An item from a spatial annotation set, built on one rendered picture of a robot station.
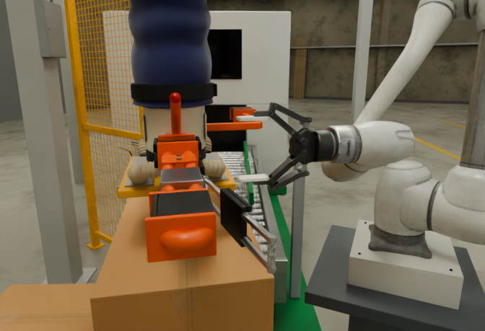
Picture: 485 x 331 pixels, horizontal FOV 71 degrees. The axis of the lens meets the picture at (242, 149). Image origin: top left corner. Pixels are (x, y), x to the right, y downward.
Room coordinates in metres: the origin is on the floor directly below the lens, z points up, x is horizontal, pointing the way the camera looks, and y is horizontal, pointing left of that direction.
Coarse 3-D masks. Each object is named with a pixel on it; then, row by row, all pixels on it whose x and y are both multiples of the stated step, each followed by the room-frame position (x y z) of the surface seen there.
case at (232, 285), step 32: (128, 224) 0.96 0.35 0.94; (128, 256) 0.78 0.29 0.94; (224, 256) 0.78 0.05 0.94; (96, 288) 0.65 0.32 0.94; (128, 288) 0.65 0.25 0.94; (160, 288) 0.65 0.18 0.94; (192, 288) 0.66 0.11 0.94; (224, 288) 0.67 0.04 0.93; (256, 288) 0.68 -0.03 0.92; (96, 320) 0.62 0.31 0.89; (128, 320) 0.63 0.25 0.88; (160, 320) 0.64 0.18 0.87; (192, 320) 0.66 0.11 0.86; (224, 320) 0.67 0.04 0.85; (256, 320) 0.68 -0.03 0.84
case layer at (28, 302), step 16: (16, 288) 1.21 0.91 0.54; (32, 288) 1.21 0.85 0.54; (48, 288) 1.21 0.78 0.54; (64, 288) 1.21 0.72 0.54; (80, 288) 1.21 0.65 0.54; (0, 304) 1.11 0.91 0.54; (16, 304) 1.11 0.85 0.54; (32, 304) 1.11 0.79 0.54; (48, 304) 1.11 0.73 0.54; (64, 304) 1.11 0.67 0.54; (80, 304) 1.11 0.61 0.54; (0, 320) 1.03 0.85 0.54; (16, 320) 1.03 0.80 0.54; (32, 320) 1.03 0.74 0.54; (48, 320) 1.03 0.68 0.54; (64, 320) 1.03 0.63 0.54; (80, 320) 1.03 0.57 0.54
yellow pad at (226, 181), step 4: (208, 152) 1.04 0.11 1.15; (212, 152) 1.12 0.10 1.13; (216, 152) 1.15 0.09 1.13; (224, 172) 0.90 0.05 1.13; (228, 172) 0.91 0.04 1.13; (224, 176) 0.86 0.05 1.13; (228, 176) 0.88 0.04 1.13; (212, 180) 0.84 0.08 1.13; (216, 180) 0.84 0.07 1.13; (220, 180) 0.84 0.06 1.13; (224, 180) 0.84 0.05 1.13; (228, 180) 0.84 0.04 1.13; (232, 180) 0.84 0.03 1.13; (216, 184) 0.82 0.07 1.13; (220, 184) 0.82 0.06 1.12; (224, 184) 0.82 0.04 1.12; (228, 184) 0.82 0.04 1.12; (232, 184) 0.82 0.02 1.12; (220, 188) 0.81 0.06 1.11; (232, 188) 0.82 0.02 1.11
